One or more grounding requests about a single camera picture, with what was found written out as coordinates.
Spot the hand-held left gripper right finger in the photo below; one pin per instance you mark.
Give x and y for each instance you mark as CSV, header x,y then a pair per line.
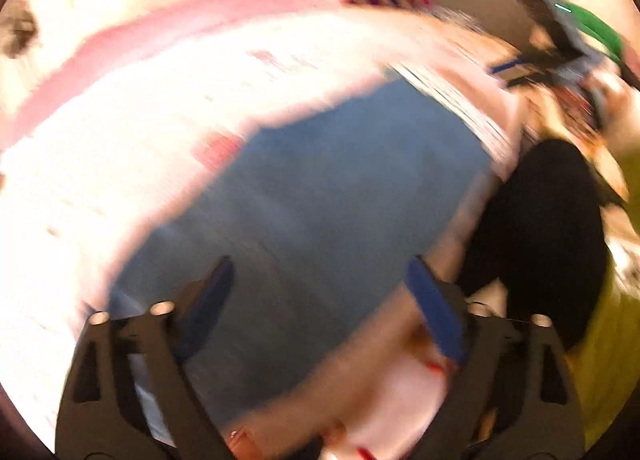
x,y
435,310

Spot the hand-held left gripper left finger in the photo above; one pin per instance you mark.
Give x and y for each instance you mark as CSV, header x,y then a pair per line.
x,y
210,305

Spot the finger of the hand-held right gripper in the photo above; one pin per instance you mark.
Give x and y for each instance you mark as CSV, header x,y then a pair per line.
x,y
540,68

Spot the blue denim pants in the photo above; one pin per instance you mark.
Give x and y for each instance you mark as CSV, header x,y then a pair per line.
x,y
320,200

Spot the dark cloth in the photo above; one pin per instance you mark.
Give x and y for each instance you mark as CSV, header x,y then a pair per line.
x,y
545,230

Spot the yellow green cloth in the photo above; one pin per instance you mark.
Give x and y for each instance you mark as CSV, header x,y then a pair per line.
x,y
610,365

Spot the pink strawberry printed blanket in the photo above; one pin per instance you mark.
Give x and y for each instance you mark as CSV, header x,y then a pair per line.
x,y
150,105

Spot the pink plush comforter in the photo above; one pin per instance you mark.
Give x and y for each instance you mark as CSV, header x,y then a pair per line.
x,y
175,20

